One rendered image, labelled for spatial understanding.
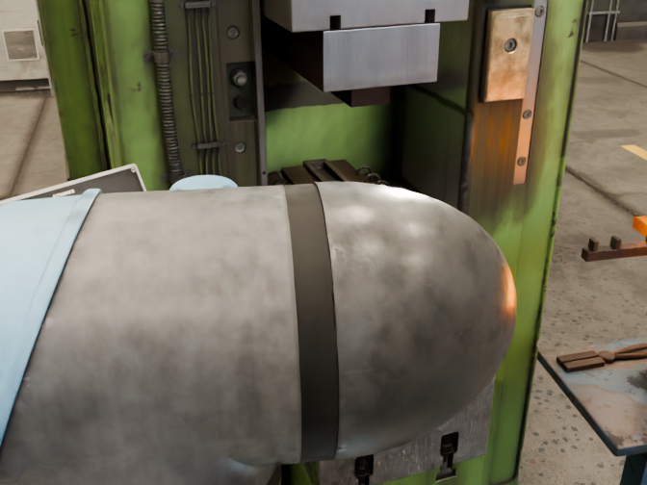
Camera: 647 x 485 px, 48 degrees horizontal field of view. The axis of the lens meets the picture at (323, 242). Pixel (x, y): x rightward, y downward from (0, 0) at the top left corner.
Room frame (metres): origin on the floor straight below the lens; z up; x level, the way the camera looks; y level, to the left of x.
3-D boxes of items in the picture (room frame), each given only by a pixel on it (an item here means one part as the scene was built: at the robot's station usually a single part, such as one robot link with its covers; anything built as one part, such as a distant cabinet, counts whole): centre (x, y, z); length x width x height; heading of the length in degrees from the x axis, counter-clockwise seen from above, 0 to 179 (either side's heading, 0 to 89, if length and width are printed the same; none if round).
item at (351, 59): (1.37, -0.03, 1.32); 0.42 x 0.20 x 0.10; 19
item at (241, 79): (1.25, 0.14, 1.24); 0.03 x 0.03 x 0.07; 19
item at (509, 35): (1.40, -0.35, 1.27); 0.09 x 0.02 x 0.17; 109
